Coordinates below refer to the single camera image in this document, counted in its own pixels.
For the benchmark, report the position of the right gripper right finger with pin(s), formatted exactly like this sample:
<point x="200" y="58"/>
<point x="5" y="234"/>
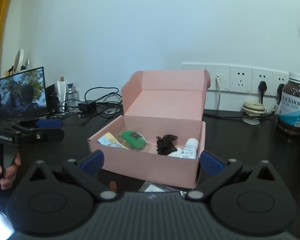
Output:
<point x="220" y="171"/>

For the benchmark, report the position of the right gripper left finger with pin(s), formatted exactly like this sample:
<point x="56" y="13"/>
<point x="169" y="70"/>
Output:
<point x="83" y="171"/>

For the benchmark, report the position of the white cream tube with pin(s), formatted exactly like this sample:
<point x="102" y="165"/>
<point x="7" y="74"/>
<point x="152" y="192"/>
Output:
<point x="189" y="151"/>

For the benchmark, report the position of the colourful card package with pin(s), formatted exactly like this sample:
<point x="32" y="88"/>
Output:
<point x="129" y="140"/>

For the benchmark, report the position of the black hair claw clip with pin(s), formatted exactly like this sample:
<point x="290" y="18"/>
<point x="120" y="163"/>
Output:
<point x="165" y="144"/>

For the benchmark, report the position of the clear plastic bag kit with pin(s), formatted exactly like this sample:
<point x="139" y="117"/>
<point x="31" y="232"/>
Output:
<point x="149" y="187"/>

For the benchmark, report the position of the red massage tool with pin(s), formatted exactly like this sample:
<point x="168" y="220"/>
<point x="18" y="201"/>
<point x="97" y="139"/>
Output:
<point x="113" y="186"/>

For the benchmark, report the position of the person left hand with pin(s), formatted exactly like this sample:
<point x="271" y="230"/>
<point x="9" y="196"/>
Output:
<point x="10" y="173"/>

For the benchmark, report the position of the laptop screen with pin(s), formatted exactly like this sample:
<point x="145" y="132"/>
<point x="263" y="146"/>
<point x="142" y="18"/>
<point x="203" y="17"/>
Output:
<point x="23" y="95"/>

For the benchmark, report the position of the black power adapter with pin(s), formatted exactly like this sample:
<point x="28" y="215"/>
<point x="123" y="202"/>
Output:
<point x="87" y="107"/>

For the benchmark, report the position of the clear small bottle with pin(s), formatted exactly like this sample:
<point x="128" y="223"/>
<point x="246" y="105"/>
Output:
<point x="72" y="97"/>

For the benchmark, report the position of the pink cardboard box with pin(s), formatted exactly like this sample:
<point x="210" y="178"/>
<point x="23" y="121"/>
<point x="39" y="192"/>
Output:
<point x="157" y="103"/>

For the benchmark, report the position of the brown supplement bottle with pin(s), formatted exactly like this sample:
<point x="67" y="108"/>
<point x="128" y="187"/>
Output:
<point x="289" y="108"/>

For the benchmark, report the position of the white wall socket strip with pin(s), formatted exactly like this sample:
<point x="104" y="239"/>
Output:
<point x="241" y="79"/>

